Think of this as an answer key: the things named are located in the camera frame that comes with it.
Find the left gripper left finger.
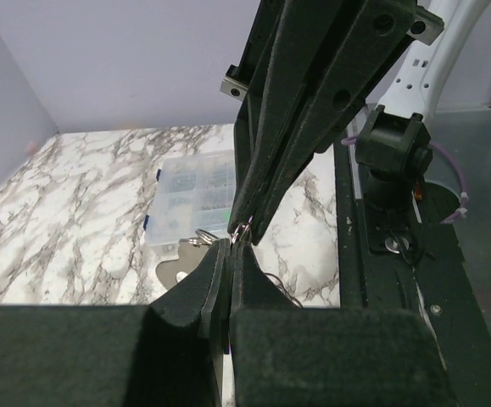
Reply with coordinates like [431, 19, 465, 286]
[128, 242, 231, 406]

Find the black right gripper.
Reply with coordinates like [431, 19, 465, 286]
[219, 0, 445, 246]

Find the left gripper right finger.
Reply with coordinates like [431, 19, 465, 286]
[230, 243, 304, 406]

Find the metal keyring chain with plate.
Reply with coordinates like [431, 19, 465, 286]
[155, 222, 305, 309]

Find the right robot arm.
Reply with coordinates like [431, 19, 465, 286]
[221, 1, 487, 243]

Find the clear plastic parts box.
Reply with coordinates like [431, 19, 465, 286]
[144, 149, 236, 249]

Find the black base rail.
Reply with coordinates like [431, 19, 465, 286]
[333, 114, 491, 407]

